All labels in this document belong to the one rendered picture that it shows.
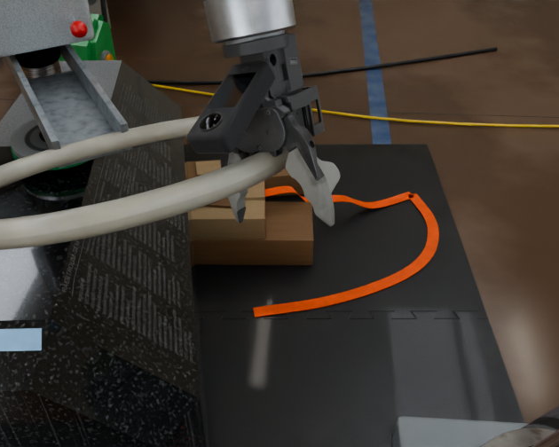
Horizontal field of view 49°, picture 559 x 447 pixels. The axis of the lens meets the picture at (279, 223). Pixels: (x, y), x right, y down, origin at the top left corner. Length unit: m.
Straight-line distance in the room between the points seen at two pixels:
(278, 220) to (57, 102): 1.32
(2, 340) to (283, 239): 1.33
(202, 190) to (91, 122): 0.57
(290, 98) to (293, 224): 1.73
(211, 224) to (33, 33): 1.15
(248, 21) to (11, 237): 0.30
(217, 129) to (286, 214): 1.84
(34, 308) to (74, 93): 0.41
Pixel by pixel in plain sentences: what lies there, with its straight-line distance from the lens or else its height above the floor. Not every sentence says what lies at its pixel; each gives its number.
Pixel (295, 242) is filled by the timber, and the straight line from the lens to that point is 2.30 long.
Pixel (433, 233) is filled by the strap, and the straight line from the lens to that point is 2.59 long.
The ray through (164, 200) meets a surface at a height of 1.30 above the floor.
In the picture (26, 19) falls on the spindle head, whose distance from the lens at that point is 1.32.
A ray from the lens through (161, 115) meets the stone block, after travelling 1.91.
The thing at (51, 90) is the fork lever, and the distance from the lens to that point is 1.30.
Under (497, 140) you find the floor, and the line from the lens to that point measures 3.32.
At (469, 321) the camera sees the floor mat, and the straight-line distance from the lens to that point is 2.28.
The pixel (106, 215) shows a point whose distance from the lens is 0.59.
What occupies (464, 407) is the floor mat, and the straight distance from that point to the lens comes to 2.05.
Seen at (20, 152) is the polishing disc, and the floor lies 0.90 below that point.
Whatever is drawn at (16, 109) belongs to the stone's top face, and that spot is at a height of 0.84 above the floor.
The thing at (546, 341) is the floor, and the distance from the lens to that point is 2.33.
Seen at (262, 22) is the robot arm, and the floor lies 1.42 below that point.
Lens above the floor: 1.65
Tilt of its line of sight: 40 degrees down
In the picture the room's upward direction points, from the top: straight up
